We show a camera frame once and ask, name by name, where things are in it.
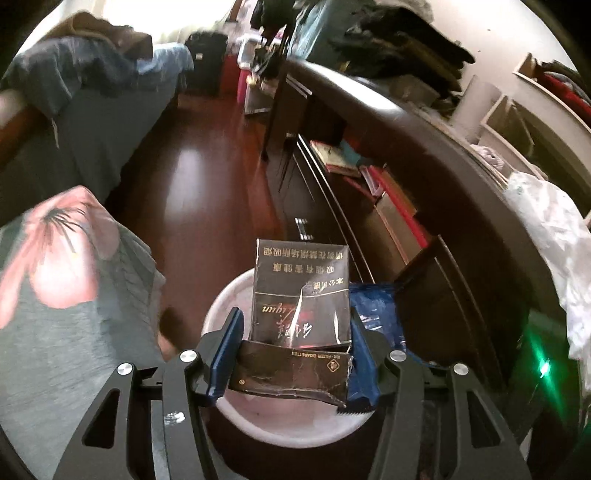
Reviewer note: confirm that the white round waste bin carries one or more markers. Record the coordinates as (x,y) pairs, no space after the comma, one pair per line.
(277,420)

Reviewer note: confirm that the person's foot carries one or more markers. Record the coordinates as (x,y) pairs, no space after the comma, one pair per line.
(168,341)

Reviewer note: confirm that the blue plastic wrapper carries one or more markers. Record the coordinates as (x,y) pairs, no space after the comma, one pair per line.
(376,309)

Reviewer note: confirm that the white curtain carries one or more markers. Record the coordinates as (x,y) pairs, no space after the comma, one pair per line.
(198,18)

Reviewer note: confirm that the hanging black clothes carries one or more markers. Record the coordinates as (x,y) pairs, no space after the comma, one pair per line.
(272,27)

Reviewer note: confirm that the white shelf unit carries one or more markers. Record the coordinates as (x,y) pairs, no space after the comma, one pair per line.
(517,110)

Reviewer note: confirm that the bed with grey sheet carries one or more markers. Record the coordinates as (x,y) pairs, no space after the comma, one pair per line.
(92,134)

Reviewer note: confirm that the blue patterned blanket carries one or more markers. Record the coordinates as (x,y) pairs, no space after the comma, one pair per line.
(60,64)

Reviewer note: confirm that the grey folded cloth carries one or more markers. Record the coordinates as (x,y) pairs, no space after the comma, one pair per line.
(413,90)

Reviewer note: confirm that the stack of dark clothes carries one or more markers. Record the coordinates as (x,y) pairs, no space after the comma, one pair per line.
(406,41)

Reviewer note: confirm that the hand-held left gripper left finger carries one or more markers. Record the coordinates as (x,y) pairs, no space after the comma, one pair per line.
(226,350)

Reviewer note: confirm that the dark wooden cabinet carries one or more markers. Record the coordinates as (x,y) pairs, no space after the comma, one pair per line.
(443,152)

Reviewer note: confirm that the black suitcase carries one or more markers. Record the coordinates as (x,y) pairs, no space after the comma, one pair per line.
(205,62)

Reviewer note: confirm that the reddish cushion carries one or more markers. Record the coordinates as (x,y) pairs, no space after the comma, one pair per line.
(18,124)

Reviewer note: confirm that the thin red book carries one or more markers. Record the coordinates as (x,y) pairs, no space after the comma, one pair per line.
(371,181)

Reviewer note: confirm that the dark cigarette pack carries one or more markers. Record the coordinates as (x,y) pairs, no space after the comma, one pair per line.
(295,300)

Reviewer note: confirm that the teal book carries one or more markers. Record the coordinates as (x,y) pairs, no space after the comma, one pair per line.
(355,152)

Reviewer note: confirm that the brown cloth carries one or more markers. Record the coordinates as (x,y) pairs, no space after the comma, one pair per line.
(106,30)

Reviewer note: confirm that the pale pink cloth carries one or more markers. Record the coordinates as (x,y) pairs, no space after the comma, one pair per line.
(489,157)

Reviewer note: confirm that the beige illustrated book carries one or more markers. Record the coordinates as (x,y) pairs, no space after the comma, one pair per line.
(334,157)

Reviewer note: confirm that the pink container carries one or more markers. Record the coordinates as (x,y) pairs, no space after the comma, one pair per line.
(243,87)

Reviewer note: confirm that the books on shelf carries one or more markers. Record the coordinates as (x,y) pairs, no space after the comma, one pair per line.
(401,212)

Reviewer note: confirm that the white plastic bag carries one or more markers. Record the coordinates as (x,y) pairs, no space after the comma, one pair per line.
(554,221)

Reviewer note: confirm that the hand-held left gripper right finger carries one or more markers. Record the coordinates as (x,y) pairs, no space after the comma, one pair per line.
(362,369)

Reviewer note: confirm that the red box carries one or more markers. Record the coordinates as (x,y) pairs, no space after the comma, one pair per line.
(231,74)

